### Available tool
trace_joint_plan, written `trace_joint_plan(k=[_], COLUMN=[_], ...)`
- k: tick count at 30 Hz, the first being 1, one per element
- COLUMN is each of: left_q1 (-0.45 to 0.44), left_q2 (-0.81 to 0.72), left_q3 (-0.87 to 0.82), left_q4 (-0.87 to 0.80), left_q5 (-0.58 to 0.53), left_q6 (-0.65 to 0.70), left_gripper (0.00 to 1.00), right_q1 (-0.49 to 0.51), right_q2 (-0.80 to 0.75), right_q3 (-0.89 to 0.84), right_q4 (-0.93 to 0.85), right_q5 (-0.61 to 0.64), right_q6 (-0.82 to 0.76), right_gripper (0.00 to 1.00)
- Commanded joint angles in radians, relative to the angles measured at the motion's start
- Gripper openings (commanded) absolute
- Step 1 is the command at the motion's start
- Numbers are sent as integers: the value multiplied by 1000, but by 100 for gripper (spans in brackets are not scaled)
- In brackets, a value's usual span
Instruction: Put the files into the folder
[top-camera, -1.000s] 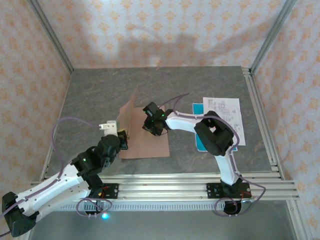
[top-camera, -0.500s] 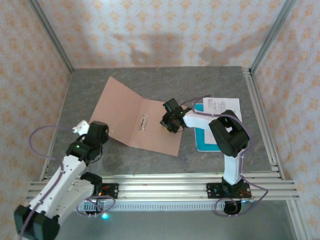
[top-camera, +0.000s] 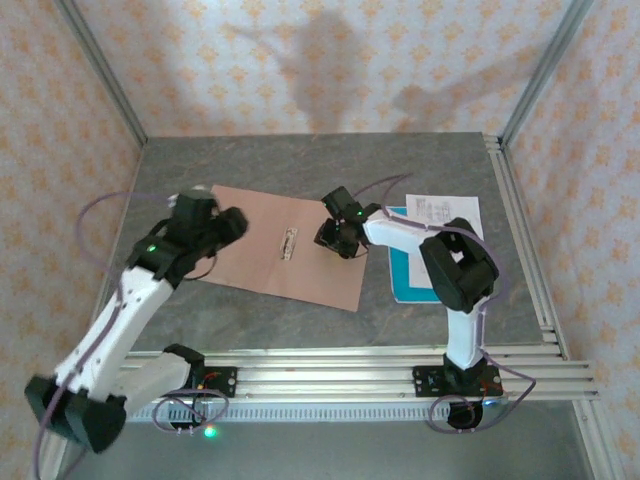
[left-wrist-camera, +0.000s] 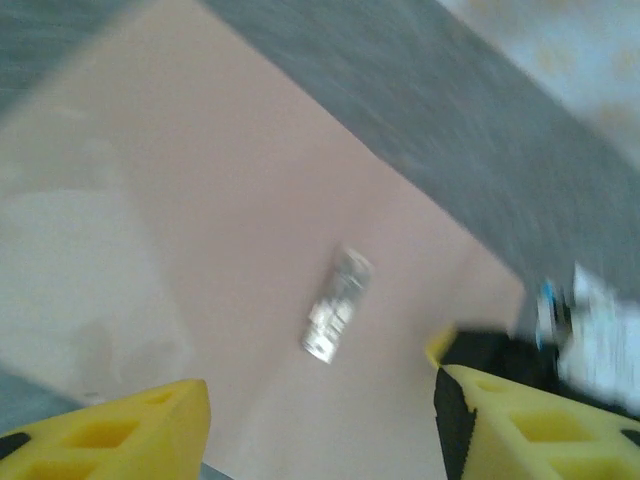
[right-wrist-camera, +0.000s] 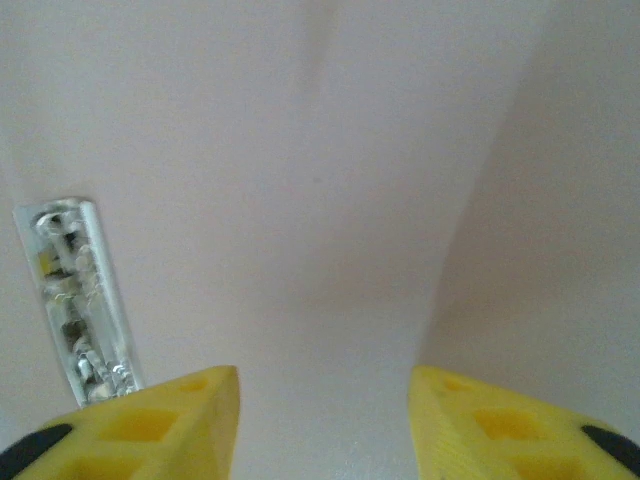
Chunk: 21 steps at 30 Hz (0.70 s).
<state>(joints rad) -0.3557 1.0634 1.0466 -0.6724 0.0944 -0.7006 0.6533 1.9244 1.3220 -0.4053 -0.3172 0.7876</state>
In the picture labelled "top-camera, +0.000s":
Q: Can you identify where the metal folder fastener clip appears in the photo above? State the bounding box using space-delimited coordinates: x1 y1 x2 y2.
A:
279 226 299 262

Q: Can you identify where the blue document sheet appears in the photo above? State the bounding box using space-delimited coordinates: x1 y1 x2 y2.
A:
387 203 444 305

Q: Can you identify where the brown paper folder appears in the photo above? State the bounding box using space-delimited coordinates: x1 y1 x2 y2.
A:
196 183 370 314

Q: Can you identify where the white printed document sheet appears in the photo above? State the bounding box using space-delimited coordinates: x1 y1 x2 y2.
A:
404 193 485 291

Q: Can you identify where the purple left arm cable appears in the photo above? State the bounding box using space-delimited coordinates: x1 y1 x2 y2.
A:
33 191 229 479

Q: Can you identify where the aluminium front rail frame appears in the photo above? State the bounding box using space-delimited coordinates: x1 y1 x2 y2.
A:
119 347 600 402

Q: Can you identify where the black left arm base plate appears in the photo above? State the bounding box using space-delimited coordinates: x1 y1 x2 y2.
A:
192 367 238 399

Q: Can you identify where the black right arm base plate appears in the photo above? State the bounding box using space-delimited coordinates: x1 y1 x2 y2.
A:
412 365 504 399

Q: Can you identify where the grey slotted cable duct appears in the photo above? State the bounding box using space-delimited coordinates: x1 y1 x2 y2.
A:
127 402 507 424

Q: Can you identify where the aluminium side rail frame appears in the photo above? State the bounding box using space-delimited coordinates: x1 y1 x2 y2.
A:
482 132 570 360

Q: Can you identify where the aluminium corner post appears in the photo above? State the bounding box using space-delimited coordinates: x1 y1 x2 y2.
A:
498 0 597 147
53 0 149 147

